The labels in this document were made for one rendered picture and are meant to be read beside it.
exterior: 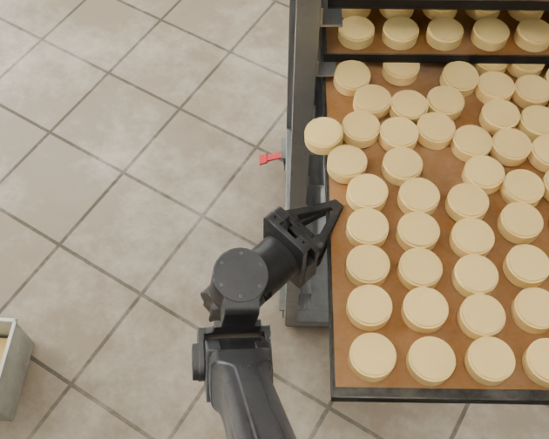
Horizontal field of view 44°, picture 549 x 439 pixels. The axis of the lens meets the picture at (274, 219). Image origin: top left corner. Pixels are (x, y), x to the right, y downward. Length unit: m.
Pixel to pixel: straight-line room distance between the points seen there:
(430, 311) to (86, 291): 1.35
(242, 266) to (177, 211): 1.36
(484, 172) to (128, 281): 1.28
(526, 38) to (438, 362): 0.48
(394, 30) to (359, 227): 0.31
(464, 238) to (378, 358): 0.18
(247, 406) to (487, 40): 0.62
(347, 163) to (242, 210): 1.20
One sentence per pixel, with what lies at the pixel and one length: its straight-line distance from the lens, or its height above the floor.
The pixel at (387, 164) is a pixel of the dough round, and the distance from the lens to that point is 0.85.
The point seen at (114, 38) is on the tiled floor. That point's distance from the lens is 2.53.
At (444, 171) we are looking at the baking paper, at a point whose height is 1.02.
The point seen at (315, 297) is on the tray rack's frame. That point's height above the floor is 0.15.
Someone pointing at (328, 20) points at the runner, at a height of 1.13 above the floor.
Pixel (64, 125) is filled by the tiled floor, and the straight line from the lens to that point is 2.31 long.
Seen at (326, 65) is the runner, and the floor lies 1.04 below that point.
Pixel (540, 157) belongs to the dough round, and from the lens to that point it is 0.91.
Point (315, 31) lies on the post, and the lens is 0.88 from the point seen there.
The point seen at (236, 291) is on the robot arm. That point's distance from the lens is 0.68.
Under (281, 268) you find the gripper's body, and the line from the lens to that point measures 0.77.
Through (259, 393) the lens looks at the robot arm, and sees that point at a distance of 0.60.
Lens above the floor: 1.73
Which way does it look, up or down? 60 degrees down
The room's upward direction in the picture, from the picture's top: straight up
